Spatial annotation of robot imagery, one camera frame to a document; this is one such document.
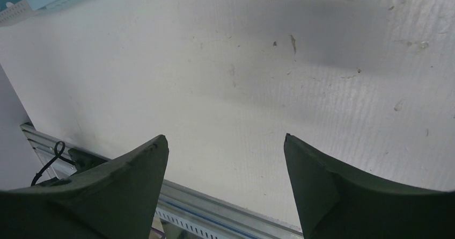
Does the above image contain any thin black wire loop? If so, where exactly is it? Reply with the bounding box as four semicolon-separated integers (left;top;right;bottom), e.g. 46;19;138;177
30;141;77;187

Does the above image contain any aluminium front rail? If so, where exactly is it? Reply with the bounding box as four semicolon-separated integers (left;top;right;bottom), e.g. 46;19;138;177
20;122;303;238

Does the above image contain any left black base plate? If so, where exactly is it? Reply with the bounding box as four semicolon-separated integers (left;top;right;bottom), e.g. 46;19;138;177
68;148;108;173

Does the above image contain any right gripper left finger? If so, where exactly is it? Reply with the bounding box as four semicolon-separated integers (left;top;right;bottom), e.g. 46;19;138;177
1;135;169;238

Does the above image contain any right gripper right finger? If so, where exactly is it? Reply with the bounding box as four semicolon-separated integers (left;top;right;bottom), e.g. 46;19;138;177
284;134;454;238

